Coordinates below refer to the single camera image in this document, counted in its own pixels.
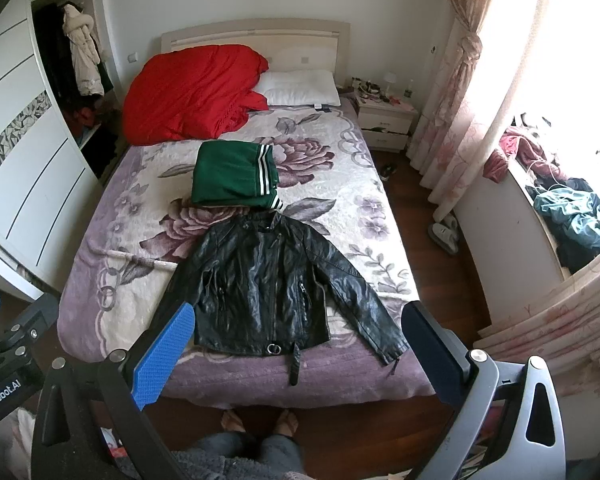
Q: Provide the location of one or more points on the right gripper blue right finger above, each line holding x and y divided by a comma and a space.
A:
528, 442

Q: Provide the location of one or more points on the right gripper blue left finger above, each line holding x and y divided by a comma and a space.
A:
68, 442

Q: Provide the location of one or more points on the black leather jacket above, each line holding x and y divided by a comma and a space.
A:
259, 284

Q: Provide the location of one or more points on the pile of clothes on sill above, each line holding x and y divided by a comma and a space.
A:
566, 202

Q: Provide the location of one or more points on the floral purple bed blanket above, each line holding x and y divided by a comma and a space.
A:
144, 225

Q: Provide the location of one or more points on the white slippers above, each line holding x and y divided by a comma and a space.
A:
445, 234

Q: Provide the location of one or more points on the person legs in jeans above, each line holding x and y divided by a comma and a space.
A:
234, 453

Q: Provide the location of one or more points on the white wardrobe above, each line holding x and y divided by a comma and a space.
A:
56, 146

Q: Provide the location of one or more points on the pink floral curtain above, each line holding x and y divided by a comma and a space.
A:
473, 95

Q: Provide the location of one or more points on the folded green striped garment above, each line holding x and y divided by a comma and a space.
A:
235, 174

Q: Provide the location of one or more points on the white nightstand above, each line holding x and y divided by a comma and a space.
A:
385, 124

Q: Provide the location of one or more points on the hanging beige coat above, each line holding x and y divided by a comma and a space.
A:
85, 58

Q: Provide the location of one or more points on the red quilt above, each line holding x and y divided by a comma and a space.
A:
197, 93

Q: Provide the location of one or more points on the white pillow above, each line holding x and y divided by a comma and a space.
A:
298, 88

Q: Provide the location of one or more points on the beige bed headboard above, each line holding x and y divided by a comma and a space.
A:
287, 43

